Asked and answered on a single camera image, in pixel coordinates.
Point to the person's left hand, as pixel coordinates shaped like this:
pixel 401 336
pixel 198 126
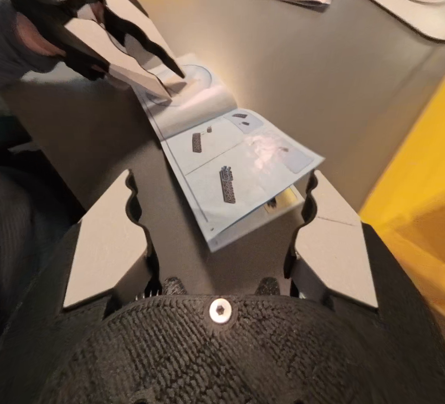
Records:
pixel 34 38

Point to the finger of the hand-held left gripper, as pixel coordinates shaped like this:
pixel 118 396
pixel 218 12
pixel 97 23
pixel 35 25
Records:
pixel 104 45
pixel 128 11

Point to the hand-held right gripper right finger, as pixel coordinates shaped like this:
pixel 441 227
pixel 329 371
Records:
pixel 333 247

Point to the yellow plastic bin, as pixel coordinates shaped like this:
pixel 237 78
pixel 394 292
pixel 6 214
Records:
pixel 417 185

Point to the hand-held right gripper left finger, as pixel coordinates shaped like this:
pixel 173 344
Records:
pixel 104 244

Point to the snake instruction booklet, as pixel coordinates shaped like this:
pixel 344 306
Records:
pixel 222 139

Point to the person's left forearm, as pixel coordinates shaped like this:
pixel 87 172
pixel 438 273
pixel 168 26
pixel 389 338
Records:
pixel 10 45

